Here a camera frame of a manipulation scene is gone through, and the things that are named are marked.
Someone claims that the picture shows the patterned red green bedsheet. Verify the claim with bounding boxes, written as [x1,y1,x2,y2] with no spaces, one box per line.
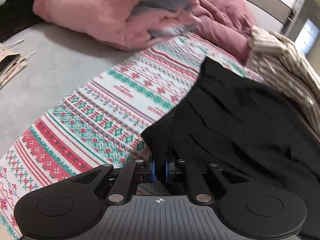
[1,34,263,239]

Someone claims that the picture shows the floral pouch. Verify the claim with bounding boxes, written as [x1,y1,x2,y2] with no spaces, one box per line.
[0,57,27,89]

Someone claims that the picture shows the beige striped pillow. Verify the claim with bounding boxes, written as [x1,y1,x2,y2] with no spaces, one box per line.
[246,26,319,135]

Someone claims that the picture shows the white charging cable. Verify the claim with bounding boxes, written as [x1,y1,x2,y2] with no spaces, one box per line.
[0,39,37,58]

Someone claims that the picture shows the pink comforter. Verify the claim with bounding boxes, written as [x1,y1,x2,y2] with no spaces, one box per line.
[33,0,256,62]

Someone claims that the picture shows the grey bed headboard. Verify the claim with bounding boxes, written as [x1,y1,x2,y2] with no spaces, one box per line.
[246,0,293,33]

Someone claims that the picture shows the smartphone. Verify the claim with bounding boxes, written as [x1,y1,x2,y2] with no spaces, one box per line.
[0,54,21,75]

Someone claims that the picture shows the black cloth at bed edge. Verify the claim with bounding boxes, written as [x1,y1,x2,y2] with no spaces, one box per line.
[1,0,43,43]

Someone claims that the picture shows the door with handle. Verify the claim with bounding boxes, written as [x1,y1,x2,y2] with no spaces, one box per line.
[285,0,319,56]

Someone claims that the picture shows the black pants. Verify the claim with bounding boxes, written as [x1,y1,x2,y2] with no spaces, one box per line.
[142,58,319,239]

